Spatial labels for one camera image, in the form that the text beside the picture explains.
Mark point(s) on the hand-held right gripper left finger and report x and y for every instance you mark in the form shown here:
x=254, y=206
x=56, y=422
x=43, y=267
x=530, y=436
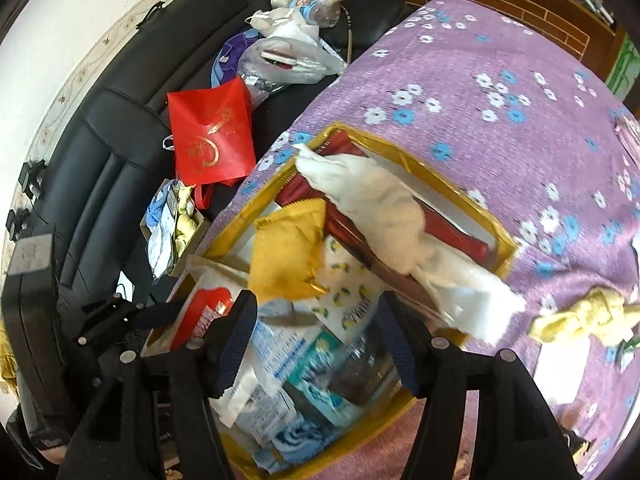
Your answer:
x=235, y=355

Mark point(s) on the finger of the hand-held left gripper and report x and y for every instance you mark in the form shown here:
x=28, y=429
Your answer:
x=160, y=316
x=107, y=320

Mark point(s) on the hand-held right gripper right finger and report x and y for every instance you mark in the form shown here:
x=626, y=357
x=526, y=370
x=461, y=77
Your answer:
x=400, y=350

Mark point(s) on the white printed plastic packet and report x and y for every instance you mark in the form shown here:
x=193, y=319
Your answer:
x=275, y=360

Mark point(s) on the white snack packet red print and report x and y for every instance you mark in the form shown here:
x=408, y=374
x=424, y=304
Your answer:
x=205, y=310

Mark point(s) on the lemon print tissue pack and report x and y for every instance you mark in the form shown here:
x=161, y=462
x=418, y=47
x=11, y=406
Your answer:
x=345, y=290

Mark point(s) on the teal tissue pack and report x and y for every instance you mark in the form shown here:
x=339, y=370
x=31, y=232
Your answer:
x=320, y=385

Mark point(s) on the blue cloth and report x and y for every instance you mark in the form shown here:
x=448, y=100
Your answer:
x=300, y=440

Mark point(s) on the yellow packet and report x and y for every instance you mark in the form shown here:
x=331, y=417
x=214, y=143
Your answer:
x=285, y=250

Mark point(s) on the white knit glove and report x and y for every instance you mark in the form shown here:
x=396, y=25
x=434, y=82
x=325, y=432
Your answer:
x=395, y=220

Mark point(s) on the yellow cardboard storage box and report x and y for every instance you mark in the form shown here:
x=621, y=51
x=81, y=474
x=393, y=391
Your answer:
x=450, y=200

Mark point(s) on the white paper card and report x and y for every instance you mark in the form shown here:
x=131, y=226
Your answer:
x=125, y=285

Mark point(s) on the small cardboard box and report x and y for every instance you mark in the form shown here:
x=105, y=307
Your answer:
x=170, y=230

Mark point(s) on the black leather sofa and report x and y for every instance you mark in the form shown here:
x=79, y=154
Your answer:
x=100, y=160

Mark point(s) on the red fabric bag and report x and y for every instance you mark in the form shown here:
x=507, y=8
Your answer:
x=212, y=135

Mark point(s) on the yellow cloth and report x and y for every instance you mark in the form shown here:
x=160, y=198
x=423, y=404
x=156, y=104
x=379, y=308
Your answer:
x=590, y=315

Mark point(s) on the purple floral tablecloth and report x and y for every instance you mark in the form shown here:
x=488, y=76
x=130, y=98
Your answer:
x=500, y=125

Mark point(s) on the purple bag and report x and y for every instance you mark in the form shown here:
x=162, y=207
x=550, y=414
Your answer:
x=227, y=57

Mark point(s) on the white plastic bag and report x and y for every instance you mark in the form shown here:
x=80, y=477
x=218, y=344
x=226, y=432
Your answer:
x=285, y=55

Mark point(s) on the green box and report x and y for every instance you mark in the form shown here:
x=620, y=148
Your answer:
x=625, y=65

